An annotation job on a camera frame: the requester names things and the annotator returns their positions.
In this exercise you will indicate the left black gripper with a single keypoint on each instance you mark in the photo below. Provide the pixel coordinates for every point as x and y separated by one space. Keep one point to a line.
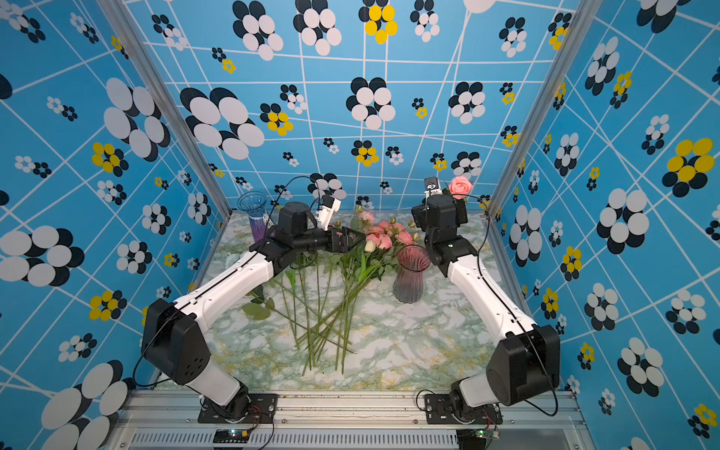
344 246

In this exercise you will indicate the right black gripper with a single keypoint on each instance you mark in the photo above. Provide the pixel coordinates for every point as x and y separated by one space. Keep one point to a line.
420 216

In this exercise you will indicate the single pink rose stem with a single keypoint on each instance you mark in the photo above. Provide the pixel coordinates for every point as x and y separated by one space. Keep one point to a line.
459 188

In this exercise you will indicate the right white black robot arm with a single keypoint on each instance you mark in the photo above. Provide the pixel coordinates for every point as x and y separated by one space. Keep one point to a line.
526 359

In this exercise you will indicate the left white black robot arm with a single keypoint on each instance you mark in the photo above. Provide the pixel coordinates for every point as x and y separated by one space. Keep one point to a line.
174 341

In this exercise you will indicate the blue purple glass vase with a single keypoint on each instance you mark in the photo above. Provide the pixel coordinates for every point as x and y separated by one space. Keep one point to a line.
253 204

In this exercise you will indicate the pile of artificial flowers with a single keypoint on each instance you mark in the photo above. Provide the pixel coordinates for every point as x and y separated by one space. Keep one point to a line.
319 291

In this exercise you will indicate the front pink grey glass vase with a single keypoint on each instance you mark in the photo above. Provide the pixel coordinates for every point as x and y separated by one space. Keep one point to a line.
409 284

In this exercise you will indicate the left controller circuit board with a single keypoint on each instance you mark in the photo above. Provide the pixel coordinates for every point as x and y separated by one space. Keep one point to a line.
231 437

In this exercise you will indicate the controller circuit board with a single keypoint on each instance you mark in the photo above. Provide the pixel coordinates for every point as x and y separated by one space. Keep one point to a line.
231 437
476 439

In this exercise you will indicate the right controller circuit board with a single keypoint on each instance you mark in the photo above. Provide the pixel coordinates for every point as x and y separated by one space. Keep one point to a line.
476 439

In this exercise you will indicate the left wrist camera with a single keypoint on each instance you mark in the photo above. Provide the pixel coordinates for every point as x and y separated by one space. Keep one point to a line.
329 205

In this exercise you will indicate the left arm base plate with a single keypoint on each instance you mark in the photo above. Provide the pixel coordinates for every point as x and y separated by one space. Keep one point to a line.
251 409

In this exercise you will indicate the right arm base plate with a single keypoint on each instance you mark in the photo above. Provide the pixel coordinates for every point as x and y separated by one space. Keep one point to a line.
450 409

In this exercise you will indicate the aluminium front rail frame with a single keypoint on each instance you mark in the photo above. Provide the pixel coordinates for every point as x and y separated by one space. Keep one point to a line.
344 420

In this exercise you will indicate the right corner aluminium post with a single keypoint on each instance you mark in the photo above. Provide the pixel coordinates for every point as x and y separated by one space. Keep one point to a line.
582 21

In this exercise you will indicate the corner aluminium post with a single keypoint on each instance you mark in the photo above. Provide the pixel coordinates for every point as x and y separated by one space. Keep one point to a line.
120 20
582 21

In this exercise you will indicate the left corner aluminium post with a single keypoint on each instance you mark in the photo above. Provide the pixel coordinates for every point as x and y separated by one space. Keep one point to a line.
120 20

